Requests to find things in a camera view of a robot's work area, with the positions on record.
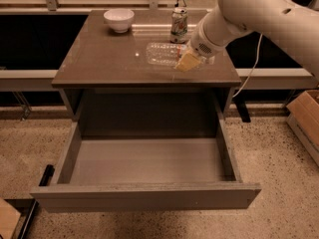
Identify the wooden board at corner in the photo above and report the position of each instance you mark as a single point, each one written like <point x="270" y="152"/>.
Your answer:
<point x="9" y="218"/>

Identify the clear plastic water bottle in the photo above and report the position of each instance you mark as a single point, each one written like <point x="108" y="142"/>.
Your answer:
<point x="166" y="54"/>

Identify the black metal floor frame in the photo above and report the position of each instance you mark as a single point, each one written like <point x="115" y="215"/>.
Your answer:
<point x="28" y="207"/>

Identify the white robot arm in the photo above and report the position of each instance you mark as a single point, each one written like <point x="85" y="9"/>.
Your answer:
<point x="293" y="28"/>

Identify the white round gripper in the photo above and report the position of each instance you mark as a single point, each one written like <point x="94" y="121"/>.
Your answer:
<point x="201" y="45"/>

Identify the white ceramic bowl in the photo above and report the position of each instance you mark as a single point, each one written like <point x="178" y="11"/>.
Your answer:
<point x="119" y="20"/>

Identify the grey horizontal rail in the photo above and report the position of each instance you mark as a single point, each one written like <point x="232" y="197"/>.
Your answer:
<point x="259" y="79"/>

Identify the grey cabinet with glossy top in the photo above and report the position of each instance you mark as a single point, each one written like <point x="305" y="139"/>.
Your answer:
<point x="101" y="58"/>

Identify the brown cardboard box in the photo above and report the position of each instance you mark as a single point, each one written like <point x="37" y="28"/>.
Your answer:
<point x="305" y="108"/>

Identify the green white soda can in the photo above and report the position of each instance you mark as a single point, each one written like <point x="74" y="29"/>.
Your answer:
<point x="178" y="27"/>

